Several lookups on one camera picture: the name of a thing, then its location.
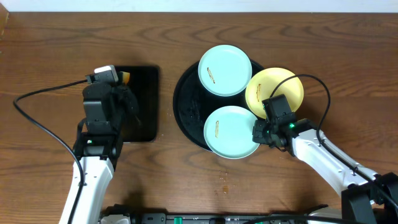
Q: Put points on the light blue plate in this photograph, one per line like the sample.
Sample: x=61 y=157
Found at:
x=228 y=132
x=224 y=70

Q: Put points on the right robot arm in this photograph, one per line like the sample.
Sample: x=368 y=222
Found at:
x=366 y=196

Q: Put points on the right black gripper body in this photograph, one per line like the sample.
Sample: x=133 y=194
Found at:
x=263 y=132

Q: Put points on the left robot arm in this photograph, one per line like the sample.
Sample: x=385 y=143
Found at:
x=97 y=148

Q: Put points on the black round tray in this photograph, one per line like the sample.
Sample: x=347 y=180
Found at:
x=193 y=103

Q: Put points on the green and yellow sponge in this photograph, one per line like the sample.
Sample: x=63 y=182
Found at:
x=124 y=77

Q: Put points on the black rectangular tray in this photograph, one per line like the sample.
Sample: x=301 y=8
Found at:
x=144 y=83

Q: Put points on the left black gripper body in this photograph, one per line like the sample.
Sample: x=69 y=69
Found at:
x=125 y=96

